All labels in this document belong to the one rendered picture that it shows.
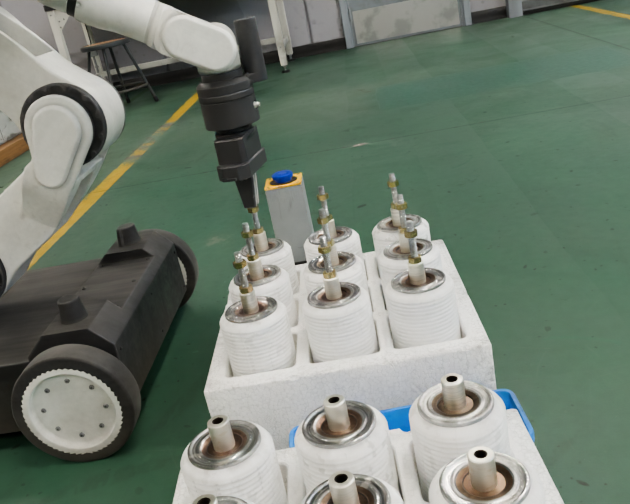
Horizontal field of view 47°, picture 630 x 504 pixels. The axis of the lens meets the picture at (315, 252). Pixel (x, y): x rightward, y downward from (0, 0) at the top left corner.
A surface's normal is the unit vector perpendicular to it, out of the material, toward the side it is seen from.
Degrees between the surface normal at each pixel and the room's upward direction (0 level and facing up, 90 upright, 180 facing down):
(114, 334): 46
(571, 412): 0
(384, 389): 90
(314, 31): 90
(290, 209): 90
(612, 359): 0
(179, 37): 90
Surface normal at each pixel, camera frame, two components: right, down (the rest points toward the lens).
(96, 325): 0.57, -0.76
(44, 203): -0.16, 0.71
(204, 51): 0.11, 0.35
